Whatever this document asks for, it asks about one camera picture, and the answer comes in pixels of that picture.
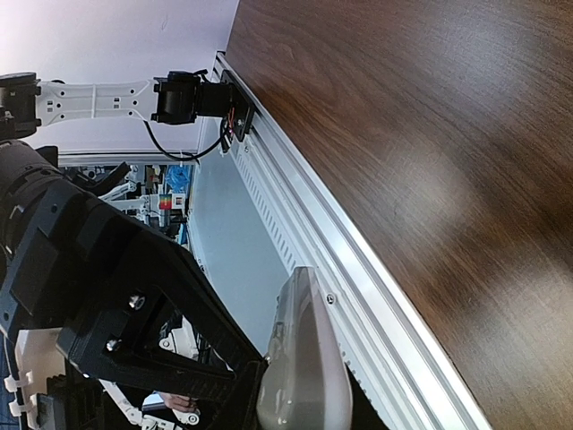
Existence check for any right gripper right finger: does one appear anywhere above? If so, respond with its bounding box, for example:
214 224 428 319
347 371 388 430

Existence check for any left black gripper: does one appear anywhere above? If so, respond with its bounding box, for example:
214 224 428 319
0 181 265 400

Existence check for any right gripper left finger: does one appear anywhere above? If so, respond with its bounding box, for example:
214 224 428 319
210 360 267 430

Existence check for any white remote control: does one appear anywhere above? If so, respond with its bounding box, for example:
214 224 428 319
256 267 353 429

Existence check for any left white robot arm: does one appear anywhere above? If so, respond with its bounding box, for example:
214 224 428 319
1 72 264 402

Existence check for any aluminium front rail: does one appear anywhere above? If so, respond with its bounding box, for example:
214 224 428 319
212 51 493 430

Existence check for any white slotted cable duct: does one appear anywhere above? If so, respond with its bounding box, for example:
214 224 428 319
233 138 377 401

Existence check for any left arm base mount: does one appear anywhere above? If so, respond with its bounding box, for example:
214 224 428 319
220 69 255 142

